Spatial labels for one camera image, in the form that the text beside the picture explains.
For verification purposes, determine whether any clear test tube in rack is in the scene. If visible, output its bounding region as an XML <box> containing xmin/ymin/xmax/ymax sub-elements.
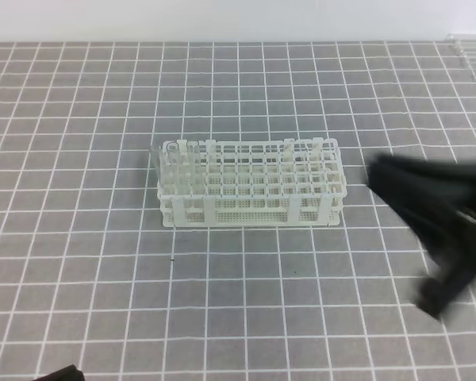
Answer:
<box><xmin>167</xmin><ymin>141</ymin><xmax>188</xmax><ymax>195</ymax></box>

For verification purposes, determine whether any clear test tube far left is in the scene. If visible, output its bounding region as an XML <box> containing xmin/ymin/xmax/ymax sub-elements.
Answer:
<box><xmin>149</xmin><ymin>144</ymin><xmax>164</xmax><ymax>186</ymax></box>

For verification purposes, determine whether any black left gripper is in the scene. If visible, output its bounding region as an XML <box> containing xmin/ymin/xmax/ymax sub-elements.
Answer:
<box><xmin>33</xmin><ymin>364</ymin><xmax>83</xmax><ymax>381</ymax></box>

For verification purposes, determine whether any clear glass test tube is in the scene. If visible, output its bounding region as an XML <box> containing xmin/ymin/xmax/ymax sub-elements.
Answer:
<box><xmin>186</xmin><ymin>140</ymin><xmax>204</xmax><ymax>195</ymax></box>

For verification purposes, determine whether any grey checkered tablecloth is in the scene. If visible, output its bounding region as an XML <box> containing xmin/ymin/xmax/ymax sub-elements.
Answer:
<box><xmin>0</xmin><ymin>41</ymin><xmax>476</xmax><ymax>380</ymax></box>

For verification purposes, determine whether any white plastic test tube rack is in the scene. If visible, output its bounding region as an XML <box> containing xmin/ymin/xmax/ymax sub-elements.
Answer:
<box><xmin>157</xmin><ymin>137</ymin><xmax>347</xmax><ymax>228</ymax></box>

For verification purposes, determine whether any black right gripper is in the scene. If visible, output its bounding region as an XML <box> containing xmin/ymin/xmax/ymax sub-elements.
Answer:
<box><xmin>367</xmin><ymin>154</ymin><xmax>476</xmax><ymax>320</ymax></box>

